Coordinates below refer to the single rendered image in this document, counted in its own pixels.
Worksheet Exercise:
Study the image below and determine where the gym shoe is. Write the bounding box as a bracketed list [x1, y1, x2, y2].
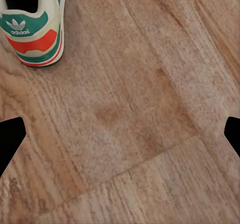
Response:
[0, 0, 65, 69]

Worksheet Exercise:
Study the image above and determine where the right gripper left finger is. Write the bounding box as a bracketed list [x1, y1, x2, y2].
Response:
[0, 117, 26, 177]

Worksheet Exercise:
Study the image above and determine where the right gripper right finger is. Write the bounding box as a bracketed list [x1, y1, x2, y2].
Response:
[224, 116, 240, 157]

